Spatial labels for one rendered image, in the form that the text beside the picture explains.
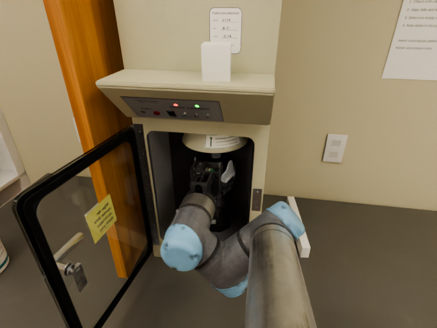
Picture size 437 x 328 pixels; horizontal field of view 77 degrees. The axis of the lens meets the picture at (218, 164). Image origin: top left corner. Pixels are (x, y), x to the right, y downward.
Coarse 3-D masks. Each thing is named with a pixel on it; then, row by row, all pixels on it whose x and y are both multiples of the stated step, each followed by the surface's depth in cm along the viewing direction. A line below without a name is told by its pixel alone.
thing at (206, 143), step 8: (184, 136) 73; (192, 136) 69; (200, 136) 68; (208, 136) 67; (216, 136) 67; (224, 136) 67; (232, 136) 68; (192, 144) 69; (200, 144) 68; (208, 144) 67; (216, 144) 67; (224, 144) 67; (232, 144) 68; (240, 144) 70; (208, 152) 67; (216, 152) 67
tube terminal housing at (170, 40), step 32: (128, 0) 53; (160, 0) 52; (192, 0) 51; (224, 0) 50; (256, 0) 49; (128, 32) 56; (160, 32) 55; (192, 32) 54; (256, 32) 52; (128, 64) 59; (160, 64) 58; (192, 64) 57; (256, 64) 55; (160, 128) 65; (192, 128) 64; (224, 128) 62; (256, 128) 61; (256, 160) 65; (160, 256) 87
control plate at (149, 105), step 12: (120, 96) 53; (132, 108) 57; (144, 108) 56; (156, 108) 56; (168, 108) 55; (180, 108) 54; (192, 108) 54; (204, 108) 53; (216, 108) 53; (216, 120) 58
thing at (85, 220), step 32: (128, 160) 64; (64, 192) 47; (96, 192) 55; (128, 192) 66; (64, 224) 48; (96, 224) 57; (128, 224) 68; (64, 256) 50; (96, 256) 58; (128, 256) 70; (96, 288) 60; (64, 320) 52; (96, 320) 61
